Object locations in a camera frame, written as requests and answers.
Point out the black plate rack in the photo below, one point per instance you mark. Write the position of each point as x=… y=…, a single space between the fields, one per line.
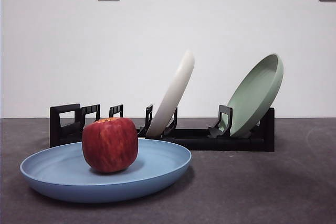
x=223 y=145

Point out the white plate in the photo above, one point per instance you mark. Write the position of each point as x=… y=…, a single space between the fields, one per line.
x=173 y=98

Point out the red apple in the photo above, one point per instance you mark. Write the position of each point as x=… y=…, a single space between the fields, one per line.
x=109 y=145

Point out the green plate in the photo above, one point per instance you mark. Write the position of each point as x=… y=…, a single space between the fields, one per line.
x=257 y=93

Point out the blue plate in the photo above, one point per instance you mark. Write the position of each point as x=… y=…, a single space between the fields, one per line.
x=60 y=174

